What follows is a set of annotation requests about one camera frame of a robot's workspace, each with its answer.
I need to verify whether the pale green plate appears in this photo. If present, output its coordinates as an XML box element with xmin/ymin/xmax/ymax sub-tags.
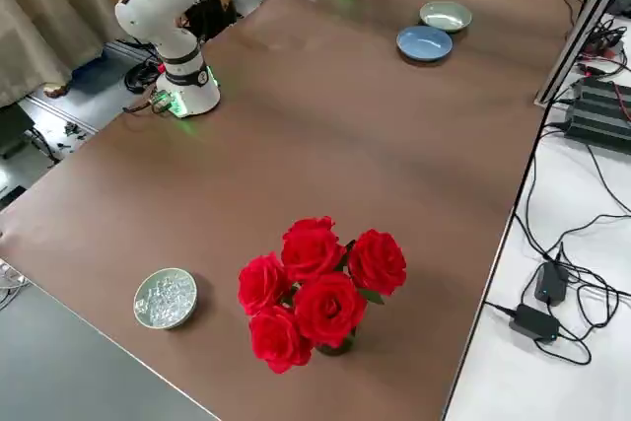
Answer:
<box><xmin>418</xmin><ymin>0</ymin><xmax>473</xmax><ymax>34</ymax></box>

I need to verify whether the blue plate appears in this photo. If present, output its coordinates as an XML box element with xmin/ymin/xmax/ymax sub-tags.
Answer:
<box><xmin>396</xmin><ymin>25</ymin><xmax>454</xmax><ymax>63</ymax></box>

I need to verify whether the small green circuit board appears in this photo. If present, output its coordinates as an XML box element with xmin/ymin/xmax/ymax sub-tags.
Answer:
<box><xmin>150</xmin><ymin>89</ymin><xmax>182</xmax><ymax>115</ymax></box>

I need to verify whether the black USB hub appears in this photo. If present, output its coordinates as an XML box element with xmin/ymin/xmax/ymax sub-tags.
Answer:
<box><xmin>584</xmin><ymin>26</ymin><xmax>623</xmax><ymax>56</ymax></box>

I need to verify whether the beige curtain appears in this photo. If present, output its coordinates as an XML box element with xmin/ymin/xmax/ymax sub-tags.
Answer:
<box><xmin>0</xmin><ymin>0</ymin><xmax>144</xmax><ymax>109</ymax></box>

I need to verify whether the red artificial rose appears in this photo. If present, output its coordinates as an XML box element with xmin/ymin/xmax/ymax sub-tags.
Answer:
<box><xmin>238</xmin><ymin>252</ymin><xmax>295</xmax><ymax>317</ymax></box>
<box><xmin>248</xmin><ymin>305</ymin><xmax>315</xmax><ymax>376</ymax></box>
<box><xmin>293</xmin><ymin>271</ymin><xmax>369</xmax><ymax>349</ymax></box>
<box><xmin>281</xmin><ymin>216</ymin><xmax>346</xmax><ymax>282</ymax></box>
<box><xmin>347</xmin><ymin>228</ymin><xmax>408</xmax><ymax>297</ymax></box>

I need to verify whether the black finned electronics box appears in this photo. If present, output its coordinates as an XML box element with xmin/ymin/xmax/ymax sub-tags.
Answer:
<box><xmin>561</xmin><ymin>76</ymin><xmax>631</xmax><ymax>149</ymax></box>

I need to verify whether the black case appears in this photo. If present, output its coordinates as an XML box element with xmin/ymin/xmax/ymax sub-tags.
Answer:
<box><xmin>0</xmin><ymin>104</ymin><xmax>32</xmax><ymax>161</ymax></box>

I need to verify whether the grey bowl of clear crystals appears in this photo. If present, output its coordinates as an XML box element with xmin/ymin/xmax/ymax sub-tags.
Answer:
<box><xmin>132</xmin><ymin>266</ymin><xmax>201</xmax><ymax>331</ymax></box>

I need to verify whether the dark green glass vase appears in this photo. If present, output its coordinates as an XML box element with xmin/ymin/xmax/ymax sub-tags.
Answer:
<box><xmin>314</xmin><ymin>326</ymin><xmax>357</xmax><ymax>357</ymax></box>

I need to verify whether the black power adapter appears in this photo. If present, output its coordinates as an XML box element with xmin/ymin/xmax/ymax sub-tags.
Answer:
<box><xmin>508</xmin><ymin>303</ymin><xmax>562</xmax><ymax>342</ymax></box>
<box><xmin>534</xmin><ymin>260</ymin><xmax>571</xmax><ymax>307</ymax></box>

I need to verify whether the coiled black cable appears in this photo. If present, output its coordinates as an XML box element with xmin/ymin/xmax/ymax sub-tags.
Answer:
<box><xmin>123</xmin><ymin>59</ymin><xmax>167</xmax><ymax>96</ymax></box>

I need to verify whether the aluminium camera post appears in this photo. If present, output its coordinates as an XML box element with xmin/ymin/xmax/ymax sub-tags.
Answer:
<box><xmin>534</xmin><ymin>0</ymin><xmax>631</xmax><ymax>106</ymax></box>

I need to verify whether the black power cable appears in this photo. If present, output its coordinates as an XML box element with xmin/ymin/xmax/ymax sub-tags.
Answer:
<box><xmin>512</xmin><ymin>144</ymin><xmax>631</xmax><ymax>368</ymax></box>

